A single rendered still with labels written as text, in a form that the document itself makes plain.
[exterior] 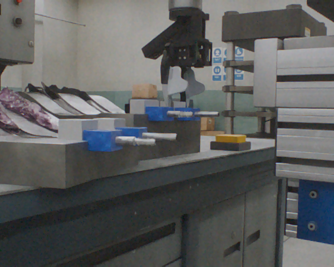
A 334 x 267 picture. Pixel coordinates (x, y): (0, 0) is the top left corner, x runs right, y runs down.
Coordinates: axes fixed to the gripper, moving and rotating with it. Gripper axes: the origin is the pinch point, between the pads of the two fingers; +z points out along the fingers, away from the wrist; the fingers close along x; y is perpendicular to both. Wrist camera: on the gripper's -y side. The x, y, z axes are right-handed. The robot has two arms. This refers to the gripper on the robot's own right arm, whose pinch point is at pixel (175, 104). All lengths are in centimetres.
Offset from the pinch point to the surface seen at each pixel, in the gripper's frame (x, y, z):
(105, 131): -38.9, 13.9, 4.2
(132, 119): -17.7, 1.8, 3.2
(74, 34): 630, -671, -167
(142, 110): -13.3, 0.8, 1.4
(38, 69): 502, -642, -76
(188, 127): 2.5, 2.1, 5.1
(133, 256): -18.0, 2.9, 28.9
